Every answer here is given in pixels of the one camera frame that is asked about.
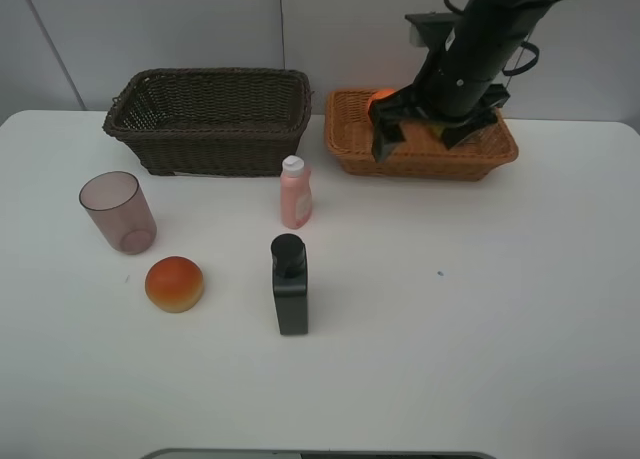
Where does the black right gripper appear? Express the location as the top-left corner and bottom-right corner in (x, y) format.
(371, 38), (511, 163)

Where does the orange tangerine fruit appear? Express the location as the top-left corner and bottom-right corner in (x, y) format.
(366, 88), (396, 124)

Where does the pink bottle white cap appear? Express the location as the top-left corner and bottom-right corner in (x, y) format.
(280, 155), (312, 230)

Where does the black rectangular pump bottle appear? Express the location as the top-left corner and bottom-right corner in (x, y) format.
(271, 233), (309, 336)

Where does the translucent purple plastic cup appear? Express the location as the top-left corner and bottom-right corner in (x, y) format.
(79, 171), (157, 255)

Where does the green lime fruit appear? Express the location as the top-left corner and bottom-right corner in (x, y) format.
(426, 123), (446, 140)

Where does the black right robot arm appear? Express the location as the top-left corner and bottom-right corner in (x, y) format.
(368, 0), (563, 162)

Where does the tan wicker basket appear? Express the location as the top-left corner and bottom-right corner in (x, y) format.
(325, 89), (519, 181)

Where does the dark brown wicker basket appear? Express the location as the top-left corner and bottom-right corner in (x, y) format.
(103, 68), (311, 177)

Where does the orange round bread bun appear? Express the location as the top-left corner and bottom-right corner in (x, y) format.
(144, 256), (205, 313)

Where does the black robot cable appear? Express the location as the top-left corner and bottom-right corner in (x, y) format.
(442, 0), (541, 80)

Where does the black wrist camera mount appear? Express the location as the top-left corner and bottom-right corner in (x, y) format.
(405, 12), (458, 49)

